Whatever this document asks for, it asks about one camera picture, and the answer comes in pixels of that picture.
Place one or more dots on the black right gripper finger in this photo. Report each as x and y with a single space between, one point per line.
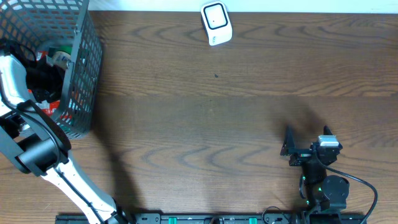
327 131
288 146

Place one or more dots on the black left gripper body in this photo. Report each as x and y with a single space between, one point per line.
44 83

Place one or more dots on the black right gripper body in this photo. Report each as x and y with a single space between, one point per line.
300 159

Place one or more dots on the green lid jar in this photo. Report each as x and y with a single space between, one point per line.
61 56

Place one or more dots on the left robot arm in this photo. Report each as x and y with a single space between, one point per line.
35 144

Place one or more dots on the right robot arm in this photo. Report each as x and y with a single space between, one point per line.
325 194

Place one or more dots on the white barcode scanner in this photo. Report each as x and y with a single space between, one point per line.
216 23

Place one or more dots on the red snack packet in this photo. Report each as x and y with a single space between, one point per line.
47 108

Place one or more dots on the grey plastic mesh basket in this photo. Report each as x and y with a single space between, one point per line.
40 24

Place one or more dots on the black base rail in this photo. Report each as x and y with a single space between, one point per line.
269 217

